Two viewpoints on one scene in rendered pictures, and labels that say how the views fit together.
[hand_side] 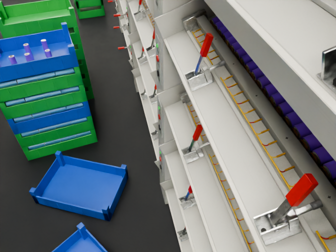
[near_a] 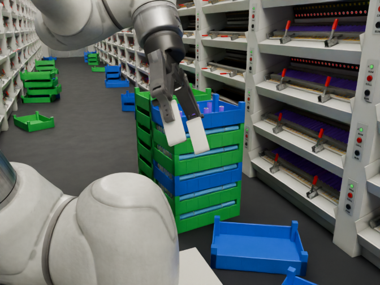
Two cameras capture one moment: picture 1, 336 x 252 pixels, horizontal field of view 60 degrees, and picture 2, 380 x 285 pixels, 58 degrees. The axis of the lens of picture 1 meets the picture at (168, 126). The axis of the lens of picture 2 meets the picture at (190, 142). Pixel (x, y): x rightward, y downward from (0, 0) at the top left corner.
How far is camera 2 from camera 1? 0.79 m
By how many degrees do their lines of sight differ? 27
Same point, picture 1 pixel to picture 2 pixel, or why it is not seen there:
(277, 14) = not seen: outside the picture
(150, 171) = (314, 233)
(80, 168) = (238, 236)
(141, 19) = (284, 89)
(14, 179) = not seen: hidden behind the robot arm
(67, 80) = (233, 137)
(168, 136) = (372, 156)
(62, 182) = (228, 249)
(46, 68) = (220, 121)
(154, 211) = (345, 264)
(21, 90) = not seen: hidden behind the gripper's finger
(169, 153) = (371, 177)
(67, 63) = (237, 119)
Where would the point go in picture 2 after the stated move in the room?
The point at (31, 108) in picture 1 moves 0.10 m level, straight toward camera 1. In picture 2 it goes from (197, 164) to (216, 173)
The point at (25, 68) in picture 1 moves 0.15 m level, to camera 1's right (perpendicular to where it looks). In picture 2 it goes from (206, 119) to (247, 118)
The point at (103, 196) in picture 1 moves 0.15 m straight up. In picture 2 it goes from (281, 255) to (285, 217)
